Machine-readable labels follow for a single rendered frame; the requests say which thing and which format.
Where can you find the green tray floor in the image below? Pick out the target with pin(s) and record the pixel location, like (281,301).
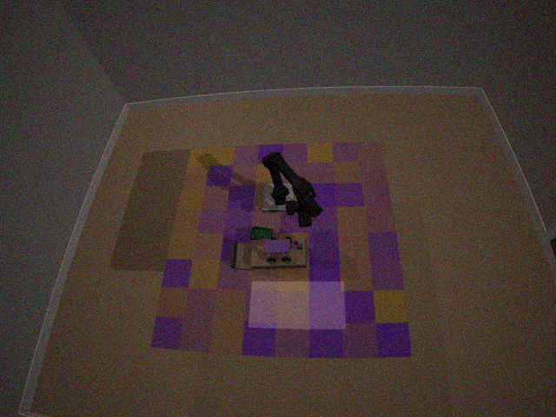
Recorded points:
(261,233)

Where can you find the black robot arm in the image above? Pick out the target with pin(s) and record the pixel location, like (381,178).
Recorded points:
(275,163)

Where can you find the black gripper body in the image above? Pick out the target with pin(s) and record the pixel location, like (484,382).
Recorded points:
(305,220)

